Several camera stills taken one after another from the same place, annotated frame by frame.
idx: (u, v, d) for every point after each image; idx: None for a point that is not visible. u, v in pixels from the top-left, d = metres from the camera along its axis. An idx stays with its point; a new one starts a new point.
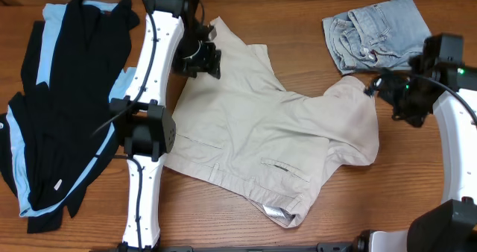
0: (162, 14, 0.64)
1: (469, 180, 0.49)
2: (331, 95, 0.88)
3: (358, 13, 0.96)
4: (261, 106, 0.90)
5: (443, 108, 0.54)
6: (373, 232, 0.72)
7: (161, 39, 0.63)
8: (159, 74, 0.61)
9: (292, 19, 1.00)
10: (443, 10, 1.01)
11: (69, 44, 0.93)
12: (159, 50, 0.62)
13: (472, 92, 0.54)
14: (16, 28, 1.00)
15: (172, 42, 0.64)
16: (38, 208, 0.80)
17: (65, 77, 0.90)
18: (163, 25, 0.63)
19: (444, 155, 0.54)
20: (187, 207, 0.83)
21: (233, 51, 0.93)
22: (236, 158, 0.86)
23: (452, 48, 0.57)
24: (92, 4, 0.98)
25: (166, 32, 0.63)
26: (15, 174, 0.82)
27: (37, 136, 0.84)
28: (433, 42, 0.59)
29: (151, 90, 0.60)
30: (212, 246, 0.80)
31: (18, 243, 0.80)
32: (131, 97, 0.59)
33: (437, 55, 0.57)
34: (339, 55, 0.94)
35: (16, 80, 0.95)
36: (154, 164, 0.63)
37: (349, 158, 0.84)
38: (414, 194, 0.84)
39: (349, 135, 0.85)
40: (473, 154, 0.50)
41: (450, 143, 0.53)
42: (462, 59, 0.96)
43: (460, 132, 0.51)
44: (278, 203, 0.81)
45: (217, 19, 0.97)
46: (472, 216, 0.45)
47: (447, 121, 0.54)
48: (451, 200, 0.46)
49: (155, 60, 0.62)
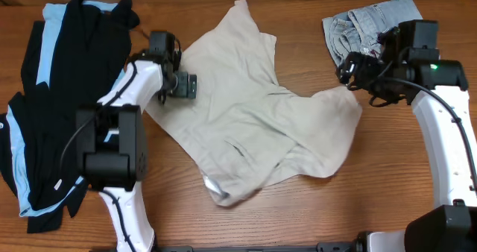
0: (144, 61, 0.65)
1: (458, 180, 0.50)
2: (318, 98, 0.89)
3: (358, 13, 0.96)
4: (250, 91, 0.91)
5: (421, 106, 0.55)
6: (370, 235, 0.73)
7: (140, 74, 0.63)
8: (136, 91, 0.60)
9: (292, 20, 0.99)
10: (443, 10, 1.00)
11: (69, 44, 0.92)
12: (136, 82, 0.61)
13: (446, 88, 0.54)
14: (16, 28, 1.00)
15: (150, 83, 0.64)
16: (38, 208, 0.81)
17: (65, 77, 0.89)
18: (144, 65, 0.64)
19: (430, 155, 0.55)
20: (187, 207, 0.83)
21: (247, 33, 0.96)
22: (205, 125, 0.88)
23: (426, 35, 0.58)
24: (92, 4, 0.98)
25: (146, 71, 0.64)
26: (15, 174, 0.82)
27: (37, 137, 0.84)
28: (407, 30, 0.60)
29: (124, 100, 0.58)
30: (212, 246, 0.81)
31: (18, 243, 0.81)
32: (103, 102, 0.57)
33: (411, 45, 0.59)
34: (339, 55, 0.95)
35: (16, 80, 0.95)
36: (129, 194, 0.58)
37: (308, 168, 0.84)
38: (414, 194, 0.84)
39: (314, 142, 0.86)
40: (458, 155, 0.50)
41: (434, 143, 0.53)
42: (463, 59, 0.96)
43: (443, 132, 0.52)
44: (217, 178, 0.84)
45: (243, 1, 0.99)
46: (464, 219, 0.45)
47: (428, 121, 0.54)
48: (443, 206, 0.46)
49: (130, 87, 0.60)
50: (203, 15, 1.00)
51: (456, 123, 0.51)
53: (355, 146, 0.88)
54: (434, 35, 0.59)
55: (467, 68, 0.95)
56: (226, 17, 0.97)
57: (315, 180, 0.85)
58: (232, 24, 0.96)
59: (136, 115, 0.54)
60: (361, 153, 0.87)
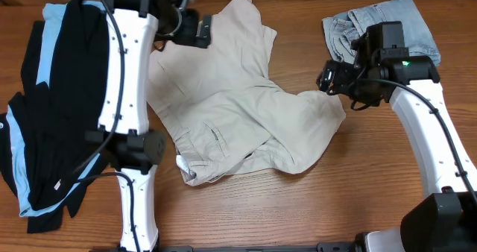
0: (125, 12, 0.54)
1: (443, 168, 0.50)
2: (303, 98, 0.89)
3: (358, 13, 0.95)
4: (238, 80, 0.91)
5: (399, 101, 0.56)
6: (368, 235, 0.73)
7: (129, 51, 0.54)
8: (133, 97, 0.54)
9: (292, 20, 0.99)
10: (443, 10, 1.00)
11: (69, 44, 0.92)
12: (128, 65, 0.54)
13: (421, 82, 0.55)
14: (17, 28, 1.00)
15: (144, 48, 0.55)
16: (38, 208, 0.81)
17: (65, 77, 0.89)
18: (128, 29, 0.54)
19: (414, 147, 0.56)
20: (187, 207, 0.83)
21: (249, 26, 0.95)
22: (188, 105, 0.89)
23: (393, 33, 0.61)
24: (92, 4, 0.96)
25: (135, 39, 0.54)
26: (15, 174, 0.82)
27: (36, 137, 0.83)
28: (375, 33, 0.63)
29: (127, 116, 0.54)
30: (212, 246, 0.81)
31: (18, 243, 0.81)
32: (106, 126, 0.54)
33: (381, 47, 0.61)
34: (339, 55, 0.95)
35: (16, 80, 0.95)
36: (144, 177, 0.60)
37: (279, 163, 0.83)
38: (415, 194, 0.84)
39: (288, 137, 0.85)
40: (440, 143, 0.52)
41: (415, 135, 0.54)
42: (463, 60, 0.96)
43: (422, 122, 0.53)
44: (188, 157, 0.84)
45: None
46: (455, 204, 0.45)
47: (407, 113, 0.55)
48: (434, 194, 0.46)
49: (128, 84, 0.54)
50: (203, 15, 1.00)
51: (434, 113, 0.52)
53: (355, 146, 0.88)
54: (402, 35, 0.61)
55: (467, 67, 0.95)
56: (229, 6, 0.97)
57: (314, 180, 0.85)
58: (235, 13, 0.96)
59: (144, 145, 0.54)
60: (361, 153, 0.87)
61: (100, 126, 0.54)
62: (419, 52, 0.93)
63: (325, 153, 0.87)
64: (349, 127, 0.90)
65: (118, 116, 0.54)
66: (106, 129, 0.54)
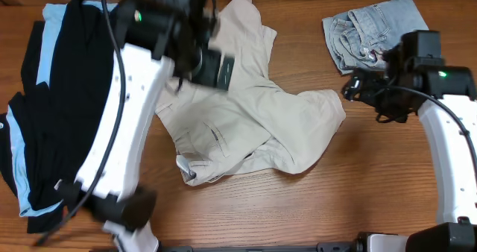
0: (137, 50, 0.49)
1: (463, 197, 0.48)
2: (304, 98, 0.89)
3: (358, 13, 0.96)
4: (238, 80, 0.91)
5: (428, 115, 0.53)
6: (370, 235, 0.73)
7: (131, 97, 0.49)
8: (124, 153, 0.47)
9: (292, 20, 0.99)
10: (443, 10, 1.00)
11: (69, 44, 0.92)
12: (128, 111, 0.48)
13: (456, 98, 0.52)
14: (16, 28, 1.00)
15: (150, 98, 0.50)
16: (38, 208, 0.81)
17: (65, 77, 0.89)
18: (137, 71, 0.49)
19: (435, 166, 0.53)
20: (187, 207, 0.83)
21: (250, 25, 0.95)
22: (188, 105, 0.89)
23: (429, 42, 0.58)
24: (92, 4, 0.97)
25: (141, 85, 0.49)
26: (15, 174, 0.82)
27: (36, 136, 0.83)
28: (409, 41, 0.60)
29: (111, 174, 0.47)
30: (212, 246, 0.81)
31: (18, 243, 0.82)
32: (84, 183, 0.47)
33: (415, 54, 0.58)
34: (339, 55, 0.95)
35: (16, 79, 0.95)
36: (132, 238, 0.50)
37: (279, 162, 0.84)
38: (414, 194, 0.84)
39: (288, 137, 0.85)
40: (466, 169, 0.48)
41: (439, 154, 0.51)
42: (463, 60, 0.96)
43: (450, 143, 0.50)
44: (188, 156, 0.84)
45: None
46: (470, 236, 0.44)
47: (435, 130, 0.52)
48: (448, 223, 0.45)
49: (122, 135, 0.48)
50: None
51: (464, 136, 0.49)
53: (355, 146, 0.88)
54: (437, 44, 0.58)
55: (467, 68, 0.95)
56: (229, 6, 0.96)
57: (315, 180, 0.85)
58: (235, 12, 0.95)
59: (122, 212, 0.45)
60: (361, 153, 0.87)
61: (77, 180, 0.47)
62: None
63: (325, 153, 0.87)
64: (349, 127, 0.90)
65: (100, 174, 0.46)
66: (82, 186, 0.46)
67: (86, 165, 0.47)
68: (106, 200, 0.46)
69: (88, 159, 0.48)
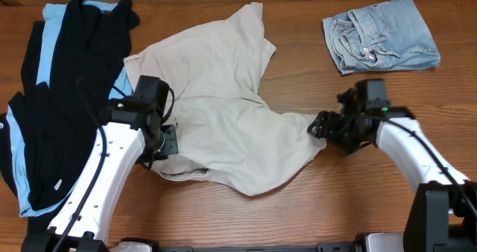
0: (118, 125, 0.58)
1: (429, 172, 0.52)
2: (287, 118, 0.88)
3: (358, 13, 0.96)
4: (226, 88, 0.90)
5: (384, 136, 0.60)
6: (368, 236, 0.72)
7: (111, 155, 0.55)
8: (100, 198, 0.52)
9: (292, 19, 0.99)
10: (443, 10, 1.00)
11: (70, 45, 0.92)
12: (106, 167, 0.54)
13: (401, 119, 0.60)
14: (16, 28, 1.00)
15: (124, 159, 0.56)
16: (38, 208, 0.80)
17: (65, 78, 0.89)
18: (117, 137, 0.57)
19: (404, 171, 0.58)
20: (187, 207, 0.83)
21: (250, 36, 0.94)
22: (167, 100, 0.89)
23: (376, 89, 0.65)
24: (92, 4, 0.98)
25: (120, 145, 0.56)
26: (15, 174, 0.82)
27: (37, 137, 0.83)
28: (361, 88, 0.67)
29: (86, 218, 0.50)
30: (212, 246, 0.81)
31: (19, 243, 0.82)
32: (58, 228, 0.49)
33: (366, 99, 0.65)
34: (339, 55, 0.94)
35: (16, 80, 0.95)
36: None
37: (236, 183, 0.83)
38: None
39: (261, 154, 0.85)
40: (422, 154, 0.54)
41: (402, 158, 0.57)
42: (462, 60, 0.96)
43: (404, 144, 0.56)
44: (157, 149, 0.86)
45: (258, 4, 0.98)
46: (442, 190, 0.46)
47: (392, 142, 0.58)
48: (419, 184, 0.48)
49: (98, 186, 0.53)
50: (203, 15, 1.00)
51: (413, 135, 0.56)
53: None
54: (384, 89, 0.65)
55: (466, 68, 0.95)
56: (241, 10, 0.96)
57: (315, 181, 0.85)
58: (241, 22, 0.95)
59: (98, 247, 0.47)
60: (361, 154, 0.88)
61: (51, 227, 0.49)
62: (419, 52, 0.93)
63: (324, 153, 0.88)
64: None
65: (77, 216, 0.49)
66: (55, 231, 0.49)
67: (62, 212, 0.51)
68: (79, 243, 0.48)
69: (64, 209, 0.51)
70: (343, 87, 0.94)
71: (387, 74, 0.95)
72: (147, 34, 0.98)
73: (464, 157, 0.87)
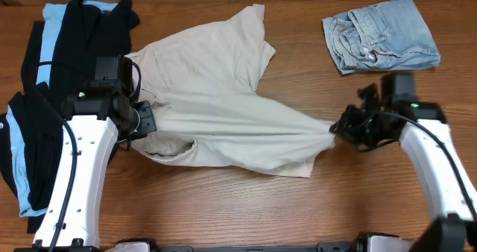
0: (83, 118, 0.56)
1: (449, 196, 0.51)
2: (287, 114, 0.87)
3: (358, 13, 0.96)
4: (226, 84, 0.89)
5: (408, 138, 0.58)
6: (372, 237, 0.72)
7: (83, 153, 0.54)
8: (82, 201, 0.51)
9: (292, 19, 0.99)
10: (443, 10, 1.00)
11: (69, 44, 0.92)
12: (82, 166, 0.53)
13: (429, 121, 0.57)
14: (16, 28, 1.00)
15: (99, 152, 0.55)
16: (37, 209, 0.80)
17: (65, 77, 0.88)
18: (86, 132, 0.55)
19: (421, 180, 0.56)
20: (187, 207, 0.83)
21: (252, 37, 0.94)
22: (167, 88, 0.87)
23: (405, 86, 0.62)
24: (92, 4, 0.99)
25: (90, 140, 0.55)
26: (15, 174, 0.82)
27: (37, 137, 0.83)
28: (387, 83, 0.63)
29: (71, 224, 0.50)
30: (212, 246, 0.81)
31: (18, 243, 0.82)
32: (44, 239, 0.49)
33: (393, 93, 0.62)
34: (339, 55, 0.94)
35: (16, 79, 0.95)
36: None
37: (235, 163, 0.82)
38: (416, 194, 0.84)
39: (261, 147, 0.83)
40: (447, 174, 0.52)
41: (424, 168, 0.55)
42: (463, 60, 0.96)
43: (429, 156, 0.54)
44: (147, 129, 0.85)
45: (259, 7, 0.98)
46: (460, 228, 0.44)
47: (415, 147, 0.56)
48: (438, 218, 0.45)
49: (77, 188, 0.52)
50: (203, 15, 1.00)
51: (441, 147, 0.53)
53: None
54: (413, 86, 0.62)
55: (467, 68, 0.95)
56: (244, 10, 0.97)
57: (315, 180, 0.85)
58: (242, 22, 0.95)
59: None
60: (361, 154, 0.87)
61: (37, 241, 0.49)
62: (419, 53, 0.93)
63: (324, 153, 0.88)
64: None
65: (61, 226, 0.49)
66: (42, 244, 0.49)
67: (47, 219, 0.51)
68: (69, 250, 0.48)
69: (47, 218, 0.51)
70: (343, 87, 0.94)
71: (387, 74, 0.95)
72: (147, 34, 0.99)
73: (465, 157, 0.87)
